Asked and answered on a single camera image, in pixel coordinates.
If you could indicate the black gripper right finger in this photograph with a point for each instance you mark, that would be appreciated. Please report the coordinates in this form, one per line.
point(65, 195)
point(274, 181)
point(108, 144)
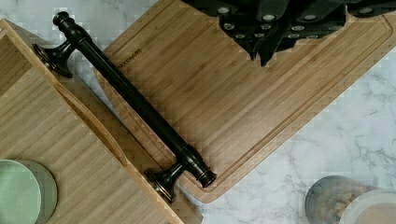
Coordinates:
point(291, 20)

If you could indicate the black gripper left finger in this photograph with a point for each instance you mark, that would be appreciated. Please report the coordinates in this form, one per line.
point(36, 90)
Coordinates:
point(257, 26)

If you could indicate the bamboo cutting board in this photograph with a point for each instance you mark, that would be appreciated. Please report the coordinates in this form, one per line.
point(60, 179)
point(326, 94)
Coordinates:
point(236, 111)

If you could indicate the green ceramic bowl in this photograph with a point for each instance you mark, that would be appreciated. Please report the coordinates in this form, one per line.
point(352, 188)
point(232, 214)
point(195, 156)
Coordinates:
point(28, 193)

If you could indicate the glass jar with white lid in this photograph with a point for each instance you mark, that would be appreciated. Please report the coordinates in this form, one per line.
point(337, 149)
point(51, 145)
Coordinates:
point(338, 199)

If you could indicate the bamboo drawer with black handle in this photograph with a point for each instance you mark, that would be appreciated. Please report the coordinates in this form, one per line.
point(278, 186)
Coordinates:
point(102, 173)

